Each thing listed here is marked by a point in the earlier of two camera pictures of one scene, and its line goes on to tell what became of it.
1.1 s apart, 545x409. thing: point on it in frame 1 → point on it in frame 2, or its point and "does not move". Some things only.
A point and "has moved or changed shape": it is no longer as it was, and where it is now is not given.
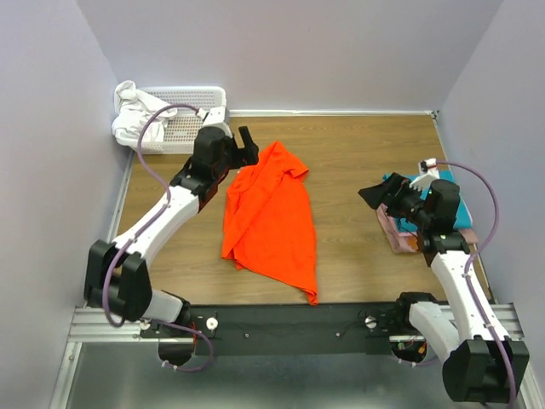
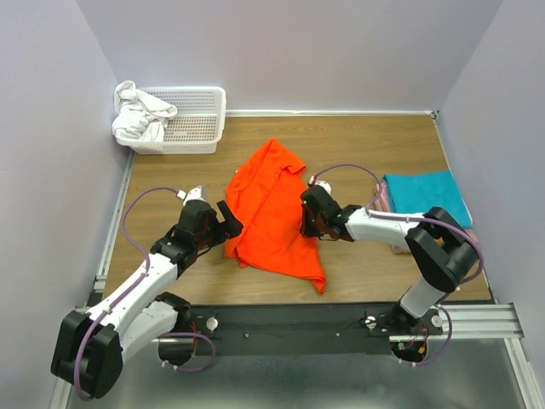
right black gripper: [398, 184] → [305, 228]
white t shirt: [134, 109] does not move
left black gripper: [247, 155] → [231, 227]
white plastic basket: [180, 127] does not move
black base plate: [287, 330] does not move
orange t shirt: [269, 227] has moved or changed shape
